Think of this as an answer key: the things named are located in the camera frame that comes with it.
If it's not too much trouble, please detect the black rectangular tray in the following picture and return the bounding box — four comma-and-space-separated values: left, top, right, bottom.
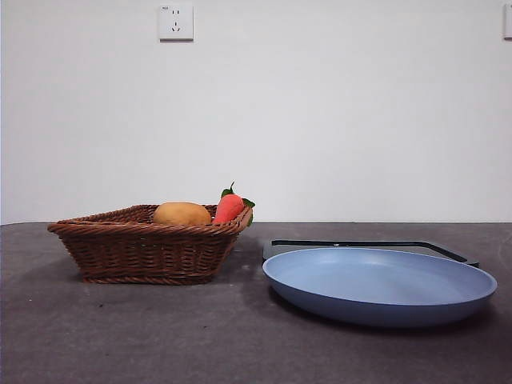
262, 238, 480, 269

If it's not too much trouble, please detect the orange carrot with green leaves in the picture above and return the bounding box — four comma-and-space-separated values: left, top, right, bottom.
211, 182, 256, 228

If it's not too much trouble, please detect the blue round plate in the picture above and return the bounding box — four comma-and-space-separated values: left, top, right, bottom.
262, 246, 498, 329

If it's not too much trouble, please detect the white wall socket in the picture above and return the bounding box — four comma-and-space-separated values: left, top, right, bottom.
158, 3, 195, 42

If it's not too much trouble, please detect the yellow-brown potato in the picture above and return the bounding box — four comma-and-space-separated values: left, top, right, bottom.
152, 202, 212, 226

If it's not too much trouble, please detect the brown wicker basket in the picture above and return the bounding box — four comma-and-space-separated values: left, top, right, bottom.
46, 203, 254, 286

